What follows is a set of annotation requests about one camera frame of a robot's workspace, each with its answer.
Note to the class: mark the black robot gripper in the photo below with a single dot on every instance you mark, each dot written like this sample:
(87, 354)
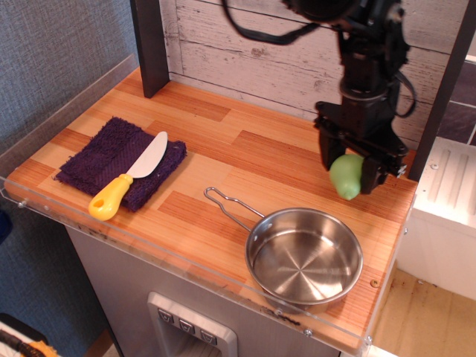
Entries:
(365, 128)

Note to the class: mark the green plastic toy pear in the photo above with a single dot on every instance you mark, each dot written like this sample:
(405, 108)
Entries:
(345, 175)

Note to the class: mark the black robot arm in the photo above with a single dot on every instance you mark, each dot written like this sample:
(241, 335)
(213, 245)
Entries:
(372, 49)

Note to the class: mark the stainless steel pan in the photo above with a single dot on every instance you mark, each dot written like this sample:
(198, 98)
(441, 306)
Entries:
(300, 257)

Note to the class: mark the white toy sink unit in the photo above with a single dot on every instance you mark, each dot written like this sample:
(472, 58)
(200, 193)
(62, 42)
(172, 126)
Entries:
(438, 245)

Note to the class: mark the grey toy fridge cabinet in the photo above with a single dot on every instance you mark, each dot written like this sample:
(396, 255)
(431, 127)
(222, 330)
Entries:
(154, 311)

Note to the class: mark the purple folded cloth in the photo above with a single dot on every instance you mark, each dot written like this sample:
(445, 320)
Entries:
(110, 153)

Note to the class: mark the orange object at corner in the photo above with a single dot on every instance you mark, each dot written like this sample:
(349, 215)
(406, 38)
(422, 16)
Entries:
(34, 348)

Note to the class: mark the clear acrylic guard rail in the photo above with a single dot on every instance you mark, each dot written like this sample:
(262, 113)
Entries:
(184, 231)

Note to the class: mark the dark right frame post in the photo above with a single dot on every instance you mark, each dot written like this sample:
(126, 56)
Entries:
(455, 63)

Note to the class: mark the yellow handled toy knife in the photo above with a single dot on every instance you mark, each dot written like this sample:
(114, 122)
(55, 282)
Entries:
(107, 202)

